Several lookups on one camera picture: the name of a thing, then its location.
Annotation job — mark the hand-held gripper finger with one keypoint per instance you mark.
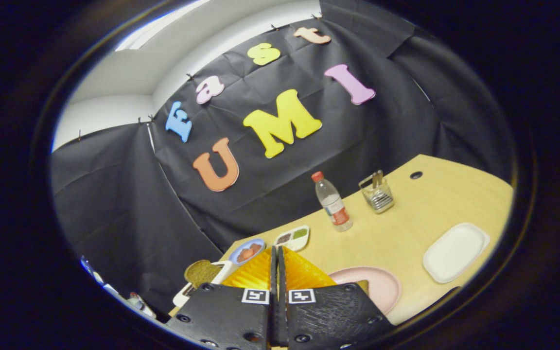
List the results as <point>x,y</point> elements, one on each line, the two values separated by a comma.
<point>282,277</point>
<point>274,277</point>

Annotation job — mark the brown toasted bread slice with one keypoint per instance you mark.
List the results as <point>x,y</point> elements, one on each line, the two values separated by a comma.
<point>202,273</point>

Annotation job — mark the white sectioned condiment dish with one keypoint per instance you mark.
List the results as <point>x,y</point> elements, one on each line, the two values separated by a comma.
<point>292,245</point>

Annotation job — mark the red tomato slices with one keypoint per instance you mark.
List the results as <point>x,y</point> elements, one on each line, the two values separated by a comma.
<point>249,253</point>

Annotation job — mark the blue round plate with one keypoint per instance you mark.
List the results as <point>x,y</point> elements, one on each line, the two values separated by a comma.
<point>234,256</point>

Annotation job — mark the white toaster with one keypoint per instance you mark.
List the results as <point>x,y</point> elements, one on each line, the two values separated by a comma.
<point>225,268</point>

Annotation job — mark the clear red-capped water bottle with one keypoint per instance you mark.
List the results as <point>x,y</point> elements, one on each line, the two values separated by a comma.
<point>333,204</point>

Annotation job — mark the pink round plate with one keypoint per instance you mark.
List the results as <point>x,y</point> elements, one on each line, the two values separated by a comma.
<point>382,291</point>

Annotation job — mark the clear cutlery holder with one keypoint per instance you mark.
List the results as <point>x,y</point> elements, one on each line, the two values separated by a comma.
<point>379,201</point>

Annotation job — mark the black table grommet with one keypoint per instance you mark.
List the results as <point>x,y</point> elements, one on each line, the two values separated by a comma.
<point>416,175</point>

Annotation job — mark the white rounded square plate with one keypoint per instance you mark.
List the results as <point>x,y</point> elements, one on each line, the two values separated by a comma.
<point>455,253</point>

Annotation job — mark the black backdrop cloth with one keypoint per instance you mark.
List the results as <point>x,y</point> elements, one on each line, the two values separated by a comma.
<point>114,194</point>

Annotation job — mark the ceiling light panel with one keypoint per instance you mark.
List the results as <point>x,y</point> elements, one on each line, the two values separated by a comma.
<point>148,34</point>

